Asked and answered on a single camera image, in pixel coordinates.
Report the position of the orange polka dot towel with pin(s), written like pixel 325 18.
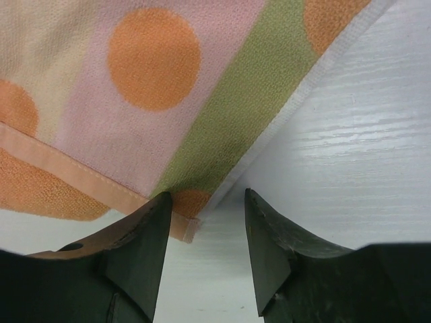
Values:
pixel 105 104

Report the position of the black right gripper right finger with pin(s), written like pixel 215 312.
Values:
pixel 300 277

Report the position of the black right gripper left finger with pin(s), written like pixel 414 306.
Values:
pixel 112 275

